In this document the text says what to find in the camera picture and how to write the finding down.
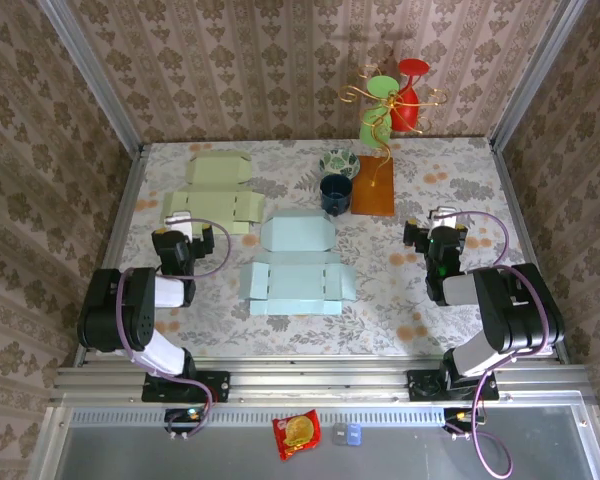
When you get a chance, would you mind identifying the green paper box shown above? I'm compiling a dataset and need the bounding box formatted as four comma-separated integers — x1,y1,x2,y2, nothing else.
160,151,267,235

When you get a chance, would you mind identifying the light blue paper box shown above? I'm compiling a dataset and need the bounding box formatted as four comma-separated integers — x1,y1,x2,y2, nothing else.
238,208,358,318

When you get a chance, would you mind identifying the floral tablecloth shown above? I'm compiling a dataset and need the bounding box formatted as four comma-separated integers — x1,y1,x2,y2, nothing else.
107,138,556,359

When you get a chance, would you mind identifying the dark blue mug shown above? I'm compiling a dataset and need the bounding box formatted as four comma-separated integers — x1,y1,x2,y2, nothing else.
319,173,355,218

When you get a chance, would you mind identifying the leaf pattern bowl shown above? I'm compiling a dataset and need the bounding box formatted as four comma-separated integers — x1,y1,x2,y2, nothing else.
319,148,360,180

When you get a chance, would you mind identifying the green goblet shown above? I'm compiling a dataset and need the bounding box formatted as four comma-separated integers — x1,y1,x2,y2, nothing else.
359,75,400,150

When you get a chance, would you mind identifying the red goblet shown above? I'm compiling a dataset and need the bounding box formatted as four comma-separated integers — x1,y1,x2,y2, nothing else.
390,58,431,134

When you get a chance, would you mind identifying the grey metal shelf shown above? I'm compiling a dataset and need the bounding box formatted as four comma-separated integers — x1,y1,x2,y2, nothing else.
27,405,600,480

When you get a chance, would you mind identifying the red snack packet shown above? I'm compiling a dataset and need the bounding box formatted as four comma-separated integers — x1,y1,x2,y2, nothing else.
272,408,323,463

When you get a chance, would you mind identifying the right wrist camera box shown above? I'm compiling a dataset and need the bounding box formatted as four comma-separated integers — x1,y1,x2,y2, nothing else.
427,205,459,236

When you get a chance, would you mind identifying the aluminium side rail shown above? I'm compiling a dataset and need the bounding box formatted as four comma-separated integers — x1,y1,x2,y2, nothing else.
73,144,149,369
489,139,572,366

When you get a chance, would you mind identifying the gold wire stand wooden base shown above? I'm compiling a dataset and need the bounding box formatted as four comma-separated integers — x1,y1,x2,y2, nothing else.
338,63,449,218

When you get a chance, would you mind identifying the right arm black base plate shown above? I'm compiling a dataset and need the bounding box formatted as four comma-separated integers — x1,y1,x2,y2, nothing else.
406,368,500,403

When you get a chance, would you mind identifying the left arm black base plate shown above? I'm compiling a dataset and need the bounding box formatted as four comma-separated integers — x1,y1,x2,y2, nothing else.
141,370,232,404

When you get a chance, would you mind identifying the aluminium front rail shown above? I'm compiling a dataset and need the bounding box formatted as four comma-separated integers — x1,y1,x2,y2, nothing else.
49,363,595,407

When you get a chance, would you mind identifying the slotted cable duct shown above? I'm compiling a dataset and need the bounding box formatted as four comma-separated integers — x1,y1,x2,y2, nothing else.
67,405,589,427

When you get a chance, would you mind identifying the aluminium frame post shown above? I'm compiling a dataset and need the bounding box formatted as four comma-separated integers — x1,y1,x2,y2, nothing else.
488,0,590,151
35,0,145,157

